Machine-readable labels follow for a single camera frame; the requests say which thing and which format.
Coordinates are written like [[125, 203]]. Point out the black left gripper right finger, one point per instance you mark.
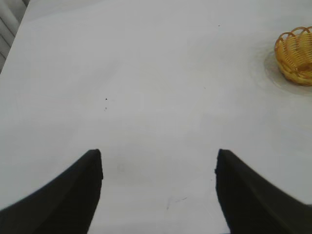
[[251, 202]]

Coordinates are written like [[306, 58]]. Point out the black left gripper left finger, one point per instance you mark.
[[61, 202]]

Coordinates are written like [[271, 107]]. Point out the clear plastic plate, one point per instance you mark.
[[271, 70]]

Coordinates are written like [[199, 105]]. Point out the yellow woven plastic basket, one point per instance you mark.
[[295, 58]]

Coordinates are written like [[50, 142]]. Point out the grey ribbed background panel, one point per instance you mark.
[[7, 24]]

